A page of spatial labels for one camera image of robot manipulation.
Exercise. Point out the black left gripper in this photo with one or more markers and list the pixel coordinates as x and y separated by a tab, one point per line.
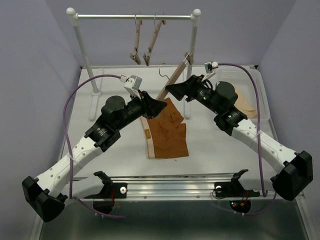
156	106

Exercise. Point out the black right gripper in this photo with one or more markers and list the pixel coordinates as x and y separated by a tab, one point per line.
189	88

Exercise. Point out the brown underwear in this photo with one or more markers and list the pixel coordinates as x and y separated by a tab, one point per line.
166	134

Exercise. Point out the wooden clip hanger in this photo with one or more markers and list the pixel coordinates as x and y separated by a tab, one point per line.
157	27
188	60
134	56

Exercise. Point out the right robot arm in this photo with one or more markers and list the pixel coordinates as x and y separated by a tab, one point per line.
293	170

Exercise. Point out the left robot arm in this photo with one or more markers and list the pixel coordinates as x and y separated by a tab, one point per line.
44	193

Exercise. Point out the cream underwear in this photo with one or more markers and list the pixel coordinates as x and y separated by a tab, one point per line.
243	105

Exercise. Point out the white plastic laundry basket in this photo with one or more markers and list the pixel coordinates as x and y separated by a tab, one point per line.
251	86

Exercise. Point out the white clothes rack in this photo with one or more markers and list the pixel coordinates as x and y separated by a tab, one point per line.
75	18

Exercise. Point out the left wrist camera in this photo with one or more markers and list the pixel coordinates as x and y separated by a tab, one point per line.
131	83

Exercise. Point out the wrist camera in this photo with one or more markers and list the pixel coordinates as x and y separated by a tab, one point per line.
210	66
131	83

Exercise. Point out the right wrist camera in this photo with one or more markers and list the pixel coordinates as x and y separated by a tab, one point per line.
210	66

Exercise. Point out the aluminium rail frame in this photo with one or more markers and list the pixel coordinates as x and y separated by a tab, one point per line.
175	208

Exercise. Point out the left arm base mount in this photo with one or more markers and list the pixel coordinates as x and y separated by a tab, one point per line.
99	194

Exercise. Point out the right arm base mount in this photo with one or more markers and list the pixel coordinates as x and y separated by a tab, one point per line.
240	202

